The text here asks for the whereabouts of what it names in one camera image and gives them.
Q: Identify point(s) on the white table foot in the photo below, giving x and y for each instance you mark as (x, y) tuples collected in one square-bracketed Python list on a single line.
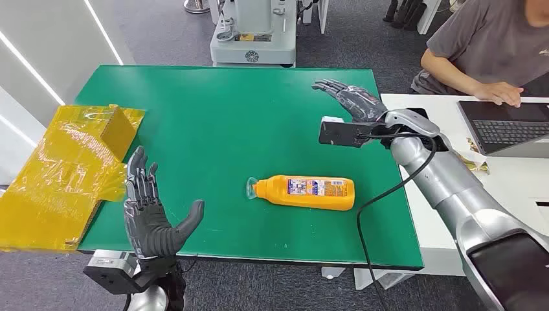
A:
[(332, 273), (386, 279)]

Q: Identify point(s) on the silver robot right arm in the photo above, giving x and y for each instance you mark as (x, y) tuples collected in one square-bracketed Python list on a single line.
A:
[(450, 184)]

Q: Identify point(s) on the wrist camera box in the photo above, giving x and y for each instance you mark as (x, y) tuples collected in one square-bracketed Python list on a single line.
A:
[(339, 134), (107, 274)]

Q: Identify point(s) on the yellow taped cardboard box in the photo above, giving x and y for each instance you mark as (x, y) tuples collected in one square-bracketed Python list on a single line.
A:
[(64, 171)]

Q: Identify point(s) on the orange plastic bottle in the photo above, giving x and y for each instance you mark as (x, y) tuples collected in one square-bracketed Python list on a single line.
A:
[(279, 193)]

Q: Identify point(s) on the black chair legs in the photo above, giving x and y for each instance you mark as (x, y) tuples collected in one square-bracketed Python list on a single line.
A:
[(405, 13)]

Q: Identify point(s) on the gold snack packet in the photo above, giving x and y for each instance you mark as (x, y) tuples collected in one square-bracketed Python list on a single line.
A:
[(478, 165)]

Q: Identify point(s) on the person's right forearm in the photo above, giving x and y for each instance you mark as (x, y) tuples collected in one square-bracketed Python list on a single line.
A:
[(446, 75)]

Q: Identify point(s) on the person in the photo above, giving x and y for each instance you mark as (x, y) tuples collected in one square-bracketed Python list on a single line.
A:
[(484, 43)]

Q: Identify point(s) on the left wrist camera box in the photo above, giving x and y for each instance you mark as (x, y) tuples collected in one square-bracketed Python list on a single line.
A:
[(107, 274)]

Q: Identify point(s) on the dark grey laptop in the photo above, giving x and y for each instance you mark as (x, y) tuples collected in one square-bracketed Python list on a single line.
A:
[(506, 129)]

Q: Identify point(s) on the chrome round stand base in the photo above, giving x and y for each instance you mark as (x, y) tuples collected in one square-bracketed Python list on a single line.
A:
[(196, 6)]

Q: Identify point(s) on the person's right hand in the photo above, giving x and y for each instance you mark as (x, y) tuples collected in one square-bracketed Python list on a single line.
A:
[(497, 91)]

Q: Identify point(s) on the grey machine base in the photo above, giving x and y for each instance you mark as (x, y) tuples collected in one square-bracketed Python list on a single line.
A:
[(253, 47)]

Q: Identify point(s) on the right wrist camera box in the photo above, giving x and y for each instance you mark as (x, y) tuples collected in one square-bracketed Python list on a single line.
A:
[(339, 134)]

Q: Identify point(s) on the white furniture panel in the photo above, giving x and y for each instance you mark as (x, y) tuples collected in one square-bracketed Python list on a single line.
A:
[(429, 15), (323, 15)]

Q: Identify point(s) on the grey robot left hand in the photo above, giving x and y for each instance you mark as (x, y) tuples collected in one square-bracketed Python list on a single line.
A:
[(148, 223)]

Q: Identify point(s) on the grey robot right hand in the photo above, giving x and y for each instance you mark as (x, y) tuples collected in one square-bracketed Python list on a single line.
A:
[(360, 105)]

